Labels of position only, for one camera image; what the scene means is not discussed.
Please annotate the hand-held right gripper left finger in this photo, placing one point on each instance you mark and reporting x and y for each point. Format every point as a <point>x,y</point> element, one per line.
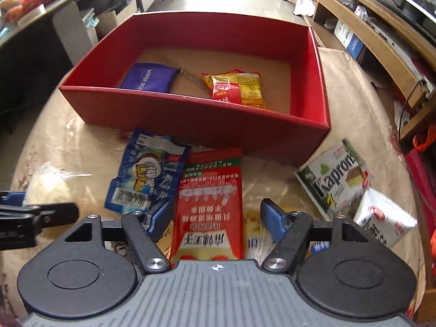
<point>159,217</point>

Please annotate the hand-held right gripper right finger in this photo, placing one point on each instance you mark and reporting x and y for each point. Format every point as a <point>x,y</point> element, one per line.
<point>270,218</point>

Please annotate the beige floral tablecloth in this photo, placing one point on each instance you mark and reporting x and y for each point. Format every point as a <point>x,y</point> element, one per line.
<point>340,92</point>

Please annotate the pale yellow snack packet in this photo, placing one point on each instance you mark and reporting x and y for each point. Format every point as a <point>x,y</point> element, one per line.
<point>253,238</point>

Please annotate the grey white snack packet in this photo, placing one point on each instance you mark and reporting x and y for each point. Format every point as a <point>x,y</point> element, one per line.
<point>381,218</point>

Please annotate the yellow red snack packet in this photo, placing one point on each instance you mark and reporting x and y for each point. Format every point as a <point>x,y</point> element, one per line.
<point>235,88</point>

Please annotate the red gift box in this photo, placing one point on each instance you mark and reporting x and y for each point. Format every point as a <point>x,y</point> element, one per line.
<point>420,177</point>

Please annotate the dark coffee table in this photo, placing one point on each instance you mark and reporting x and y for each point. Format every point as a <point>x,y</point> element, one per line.
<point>70,34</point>

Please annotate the red cardboard box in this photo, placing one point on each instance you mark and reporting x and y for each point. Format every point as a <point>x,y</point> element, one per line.
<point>190,112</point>

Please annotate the blue snack packet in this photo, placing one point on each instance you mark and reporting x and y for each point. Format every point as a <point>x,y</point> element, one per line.
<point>146,173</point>

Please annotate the orange plastic bag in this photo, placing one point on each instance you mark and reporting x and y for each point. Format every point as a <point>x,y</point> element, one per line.
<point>424,141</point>

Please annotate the purple wafer packet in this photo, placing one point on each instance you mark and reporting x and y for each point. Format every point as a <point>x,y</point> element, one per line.
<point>146,76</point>

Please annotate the blue white box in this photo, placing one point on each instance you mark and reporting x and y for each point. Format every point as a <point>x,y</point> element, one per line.
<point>354,44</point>

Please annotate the open cardboard box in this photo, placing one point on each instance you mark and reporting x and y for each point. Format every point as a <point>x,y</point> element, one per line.
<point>121,15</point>

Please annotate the silver audio device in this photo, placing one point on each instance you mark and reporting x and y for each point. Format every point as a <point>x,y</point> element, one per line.
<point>391,42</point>

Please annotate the green white wafer packet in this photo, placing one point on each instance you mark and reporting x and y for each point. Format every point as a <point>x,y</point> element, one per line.
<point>333,180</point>

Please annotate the wooden television cabinet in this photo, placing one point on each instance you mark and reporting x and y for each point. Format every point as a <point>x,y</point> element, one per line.
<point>385,51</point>

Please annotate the white plastic bag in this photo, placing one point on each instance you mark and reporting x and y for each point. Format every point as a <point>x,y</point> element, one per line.
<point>303,5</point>

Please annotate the clear bag of white snack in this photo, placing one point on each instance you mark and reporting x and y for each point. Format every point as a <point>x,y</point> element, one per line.
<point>47,184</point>

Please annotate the blue white packet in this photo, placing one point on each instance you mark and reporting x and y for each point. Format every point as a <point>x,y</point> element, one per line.
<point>89,18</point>

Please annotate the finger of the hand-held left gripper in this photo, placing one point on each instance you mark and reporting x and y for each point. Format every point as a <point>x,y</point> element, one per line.
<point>51,210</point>
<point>13,198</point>

